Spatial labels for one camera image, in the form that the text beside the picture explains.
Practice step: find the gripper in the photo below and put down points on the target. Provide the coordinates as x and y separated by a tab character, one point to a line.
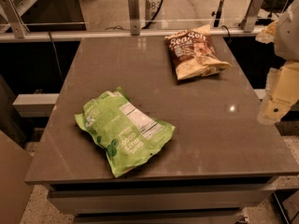
289	36

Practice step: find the right metal bracket post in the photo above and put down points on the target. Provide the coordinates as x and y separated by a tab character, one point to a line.
248	23

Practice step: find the green chip bag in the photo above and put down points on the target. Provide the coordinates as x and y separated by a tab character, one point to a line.
127	135

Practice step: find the left metal bracket post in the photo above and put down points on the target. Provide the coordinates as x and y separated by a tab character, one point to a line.
13	18

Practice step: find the grey side beam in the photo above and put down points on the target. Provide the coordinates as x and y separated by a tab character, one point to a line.
35	105

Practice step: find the middle metal bracket post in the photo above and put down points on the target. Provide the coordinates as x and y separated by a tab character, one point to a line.
134	17

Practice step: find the metal bracket post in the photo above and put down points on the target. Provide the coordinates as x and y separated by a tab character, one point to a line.
134	17
13	18
248	23

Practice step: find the horizontal metal rail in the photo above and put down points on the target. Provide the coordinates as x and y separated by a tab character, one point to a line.
78	35

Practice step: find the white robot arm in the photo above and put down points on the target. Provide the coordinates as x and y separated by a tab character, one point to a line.
286	42

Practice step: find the white cylinder with numbers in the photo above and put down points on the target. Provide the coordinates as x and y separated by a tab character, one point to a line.
152	9

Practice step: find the brown sea salt chip bag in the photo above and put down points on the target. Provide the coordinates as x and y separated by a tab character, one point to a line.
193	54

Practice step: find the grey table drawer base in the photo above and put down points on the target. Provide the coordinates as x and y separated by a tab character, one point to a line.
159	202

